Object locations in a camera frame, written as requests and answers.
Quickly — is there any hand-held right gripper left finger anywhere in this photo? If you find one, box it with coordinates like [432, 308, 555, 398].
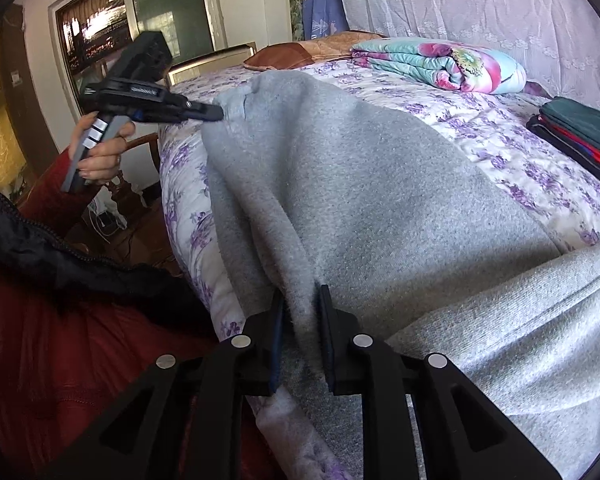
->
[40, 290, 287, 480]

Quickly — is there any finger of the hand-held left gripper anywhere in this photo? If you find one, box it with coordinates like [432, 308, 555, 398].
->
[180, 100, 226, 122]

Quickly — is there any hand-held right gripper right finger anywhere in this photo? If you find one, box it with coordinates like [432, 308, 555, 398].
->
[319, 284, 563, 480]

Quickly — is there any grey sweatshirt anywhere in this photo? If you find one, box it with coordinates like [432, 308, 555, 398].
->
[200, 69, 600, 480]

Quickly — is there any person's left forearm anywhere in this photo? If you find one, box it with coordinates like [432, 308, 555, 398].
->
[15, 147, 96, 231]

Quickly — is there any person's left hand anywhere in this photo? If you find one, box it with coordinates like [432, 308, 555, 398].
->
[69, 115, 136, 183]

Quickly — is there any golden bed headboard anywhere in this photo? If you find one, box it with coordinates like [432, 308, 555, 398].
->
[166, 41, 258, 88]

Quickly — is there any brown pillow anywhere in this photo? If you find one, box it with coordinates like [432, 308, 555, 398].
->
[243, 31, 388, 72]

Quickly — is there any window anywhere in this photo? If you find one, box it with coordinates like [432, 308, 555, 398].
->
[54, 0, 226, 92]

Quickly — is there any wooden chair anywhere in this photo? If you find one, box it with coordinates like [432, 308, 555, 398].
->
[80, 132, 166, 221]

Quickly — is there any blue curtain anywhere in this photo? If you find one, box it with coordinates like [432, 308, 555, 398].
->
[301, 0, 351, 41]

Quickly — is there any person's red jacket torso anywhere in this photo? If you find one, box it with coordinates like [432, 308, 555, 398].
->
[0, 175, 281, 480]

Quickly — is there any turquoise pink floral folded quilt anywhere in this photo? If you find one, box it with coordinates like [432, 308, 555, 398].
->
[350, 39, 528, 96]

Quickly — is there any purple floral bedsheet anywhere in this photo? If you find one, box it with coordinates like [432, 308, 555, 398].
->
[157, 55, 600, 480]

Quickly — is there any white lace cover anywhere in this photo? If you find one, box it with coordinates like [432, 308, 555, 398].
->
[336, 0, 600, 116]

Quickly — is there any black folded white-striped garment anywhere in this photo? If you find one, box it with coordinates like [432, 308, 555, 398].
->
[526, 115, 600, 197]

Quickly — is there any dark green folded garment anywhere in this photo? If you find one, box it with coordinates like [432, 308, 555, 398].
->
[540, 96, 600, 153]

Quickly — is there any white cable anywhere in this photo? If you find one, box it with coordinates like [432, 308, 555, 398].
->
[87, 200, 126, 236]

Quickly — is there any wall poster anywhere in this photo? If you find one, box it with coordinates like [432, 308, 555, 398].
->
[262, 0, 307, 43]

